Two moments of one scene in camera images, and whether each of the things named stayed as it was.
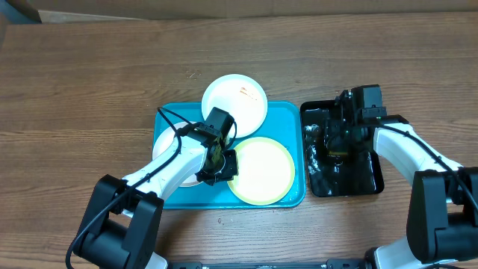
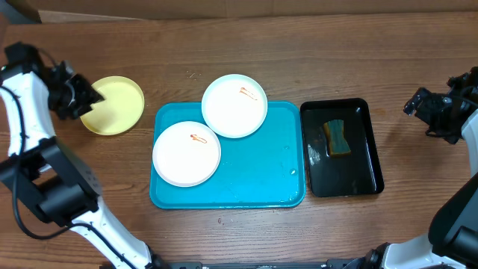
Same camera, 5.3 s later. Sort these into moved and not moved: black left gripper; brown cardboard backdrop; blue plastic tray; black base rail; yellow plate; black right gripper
Moved: black left gripper; yellow plate; black right gripper
Not moved: blue plastic tray; brown cardboard backdrop; black base rail
